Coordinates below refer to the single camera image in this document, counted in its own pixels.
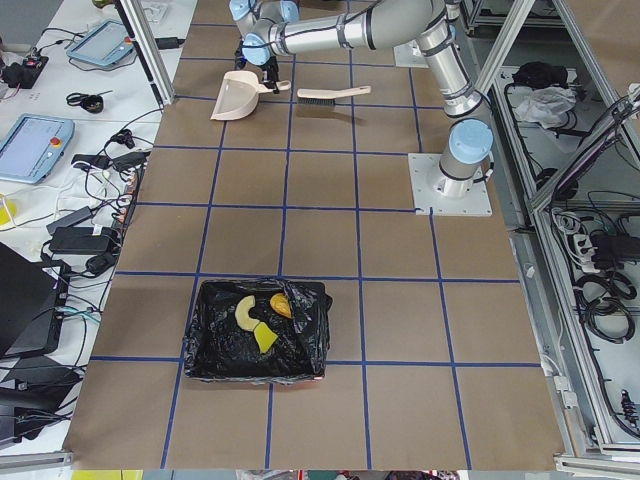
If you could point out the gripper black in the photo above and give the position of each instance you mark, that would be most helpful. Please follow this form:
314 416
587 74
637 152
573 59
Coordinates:
270 69

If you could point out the beige plastic dustpan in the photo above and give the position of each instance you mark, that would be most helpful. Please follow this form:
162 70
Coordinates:
239 95

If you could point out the beige hand brush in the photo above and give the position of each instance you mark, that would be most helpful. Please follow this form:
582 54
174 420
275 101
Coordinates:
327 97

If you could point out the toy croissant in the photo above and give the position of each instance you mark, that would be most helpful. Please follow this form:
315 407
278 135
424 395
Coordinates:
242 314

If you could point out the green yellow sponge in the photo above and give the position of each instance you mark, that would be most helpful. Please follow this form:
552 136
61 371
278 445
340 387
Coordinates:
264 337

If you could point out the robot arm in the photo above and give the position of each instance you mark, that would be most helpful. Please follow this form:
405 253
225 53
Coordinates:
274 28

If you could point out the bin with black bag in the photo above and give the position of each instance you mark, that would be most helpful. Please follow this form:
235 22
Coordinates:
216 349

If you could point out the blue teach pendant far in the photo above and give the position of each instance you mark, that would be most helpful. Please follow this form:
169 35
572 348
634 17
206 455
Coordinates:
103 46

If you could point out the blue teach pendant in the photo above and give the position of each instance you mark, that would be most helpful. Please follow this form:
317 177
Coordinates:
33 146
103 46

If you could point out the black power strip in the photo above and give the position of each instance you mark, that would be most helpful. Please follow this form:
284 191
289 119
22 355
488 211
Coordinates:
127 201

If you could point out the blue teach pendant near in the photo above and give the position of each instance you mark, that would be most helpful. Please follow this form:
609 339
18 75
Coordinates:
33 146

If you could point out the black cloth bundle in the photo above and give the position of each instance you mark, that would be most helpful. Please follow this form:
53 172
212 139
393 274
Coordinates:
540 75

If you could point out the black power adapter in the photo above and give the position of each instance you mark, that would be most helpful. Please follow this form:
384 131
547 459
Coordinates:
83 240

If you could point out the white crumpled cloth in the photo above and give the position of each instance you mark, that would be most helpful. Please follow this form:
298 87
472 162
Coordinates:
548 107

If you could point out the black laptop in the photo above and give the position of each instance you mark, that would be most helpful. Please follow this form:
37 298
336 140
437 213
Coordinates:
31 295

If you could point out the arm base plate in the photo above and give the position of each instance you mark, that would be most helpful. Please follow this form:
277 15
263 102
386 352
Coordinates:
409 55
436 194

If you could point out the aluminium frame post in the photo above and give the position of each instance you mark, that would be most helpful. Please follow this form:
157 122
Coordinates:
133 18

